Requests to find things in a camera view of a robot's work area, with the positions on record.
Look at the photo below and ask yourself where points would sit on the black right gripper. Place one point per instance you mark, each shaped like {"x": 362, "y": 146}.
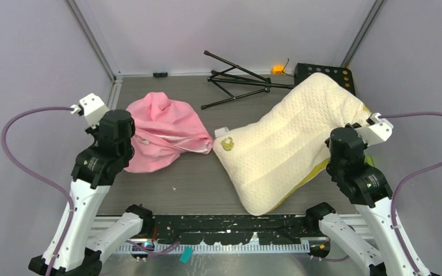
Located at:
{"x": 327, "y": 140}

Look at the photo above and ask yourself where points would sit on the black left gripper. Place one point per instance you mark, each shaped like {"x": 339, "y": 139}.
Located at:
{"x": 94, "y": 132}

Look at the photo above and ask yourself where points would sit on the pink pillowcase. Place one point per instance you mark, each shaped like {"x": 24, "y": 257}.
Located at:
{"x": 164, "y": 129}

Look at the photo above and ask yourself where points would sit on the cream textured pillow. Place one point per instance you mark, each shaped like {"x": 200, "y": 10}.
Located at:
{"x": 268, "y": 160}

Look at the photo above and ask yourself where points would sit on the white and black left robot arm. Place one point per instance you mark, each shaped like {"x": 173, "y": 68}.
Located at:
{"x": 72, "y": 251}

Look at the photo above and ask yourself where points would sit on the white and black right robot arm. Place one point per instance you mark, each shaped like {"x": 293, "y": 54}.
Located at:
{"x": 368, "y": 191}

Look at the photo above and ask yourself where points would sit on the green small block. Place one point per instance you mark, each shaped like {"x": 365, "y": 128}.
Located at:
{"x": 369, "y": 160}

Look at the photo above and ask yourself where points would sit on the orange yellow small device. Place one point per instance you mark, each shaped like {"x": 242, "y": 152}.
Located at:
{"x": 278, "y": 70}

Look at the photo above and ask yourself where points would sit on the black perforated music stand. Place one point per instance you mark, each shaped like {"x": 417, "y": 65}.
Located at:
{"x": 238, "y": 75}

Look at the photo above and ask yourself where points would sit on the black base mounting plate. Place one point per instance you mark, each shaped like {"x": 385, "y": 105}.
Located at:
{"x": 237, "y": 229}

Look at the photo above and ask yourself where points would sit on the teal tape piece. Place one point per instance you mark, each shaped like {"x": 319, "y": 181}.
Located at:
{"x": 186, "y": 255}

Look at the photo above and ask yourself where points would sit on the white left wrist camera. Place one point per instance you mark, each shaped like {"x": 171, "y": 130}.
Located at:
{"x": 92, "y": 108}

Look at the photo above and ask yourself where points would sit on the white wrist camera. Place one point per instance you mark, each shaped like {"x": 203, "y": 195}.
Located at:
{"x": 92, "y": 108}
{"x": 377, "y": 131}

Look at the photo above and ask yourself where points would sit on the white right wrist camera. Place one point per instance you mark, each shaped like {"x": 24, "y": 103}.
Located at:
{"x": 377, "y": 131}

